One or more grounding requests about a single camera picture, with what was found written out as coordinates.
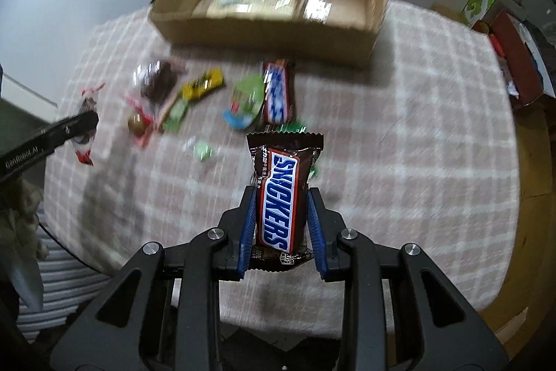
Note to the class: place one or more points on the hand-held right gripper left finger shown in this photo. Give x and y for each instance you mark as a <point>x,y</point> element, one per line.
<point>248,223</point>

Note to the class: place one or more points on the brown chocolate bar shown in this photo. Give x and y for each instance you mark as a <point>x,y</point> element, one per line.
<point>276,197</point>
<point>278,93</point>

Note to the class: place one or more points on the grey striped cloth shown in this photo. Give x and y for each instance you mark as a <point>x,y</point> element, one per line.
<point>65,279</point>

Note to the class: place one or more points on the yellow wrapped candy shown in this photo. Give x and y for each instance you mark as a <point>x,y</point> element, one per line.
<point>202,85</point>

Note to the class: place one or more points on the red cardboard box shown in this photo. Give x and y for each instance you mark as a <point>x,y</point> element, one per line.
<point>519,62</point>

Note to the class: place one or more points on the red-wrapped brown candy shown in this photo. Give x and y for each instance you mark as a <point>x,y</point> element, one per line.
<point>137,123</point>

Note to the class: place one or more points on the clear bag of dark snack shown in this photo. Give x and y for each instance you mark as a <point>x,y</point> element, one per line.
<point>158,82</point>

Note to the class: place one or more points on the red and white candy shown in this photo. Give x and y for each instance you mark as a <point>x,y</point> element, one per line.
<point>87,105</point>

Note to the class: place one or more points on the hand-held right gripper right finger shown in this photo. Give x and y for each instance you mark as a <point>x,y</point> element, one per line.
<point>315,232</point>

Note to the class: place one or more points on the green and teal snack packet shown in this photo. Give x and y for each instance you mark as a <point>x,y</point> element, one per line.
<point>245,101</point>

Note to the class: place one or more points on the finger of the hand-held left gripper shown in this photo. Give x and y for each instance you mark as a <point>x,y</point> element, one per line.
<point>76,125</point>

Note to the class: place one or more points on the small pale green candy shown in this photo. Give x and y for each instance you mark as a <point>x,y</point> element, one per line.
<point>203,150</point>

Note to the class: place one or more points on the small white packet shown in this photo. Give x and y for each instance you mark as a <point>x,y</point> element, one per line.
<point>318,8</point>

